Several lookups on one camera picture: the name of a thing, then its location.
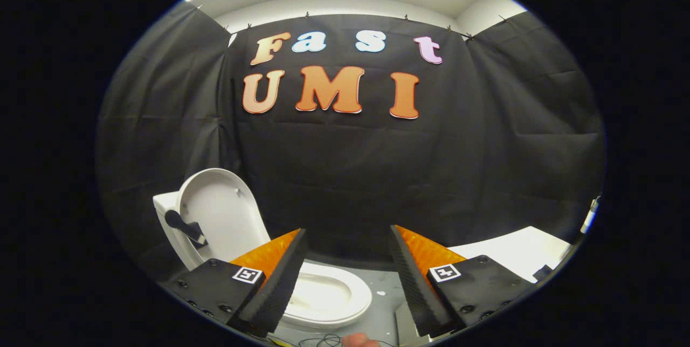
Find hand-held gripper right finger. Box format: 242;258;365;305
389;225;537;338

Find white ceramic toilet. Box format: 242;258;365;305
153;191;373;331

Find white toilet lid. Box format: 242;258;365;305
175;168;271;271

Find black floor cables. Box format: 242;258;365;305
270;334;399;347

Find white drawer cabinet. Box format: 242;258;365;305
396;226;572;345

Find black backdrop cloth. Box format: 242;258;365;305
97;1;605;283

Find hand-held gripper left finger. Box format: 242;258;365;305
162;228;309;338

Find white wall shelf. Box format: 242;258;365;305
581;196;601;235

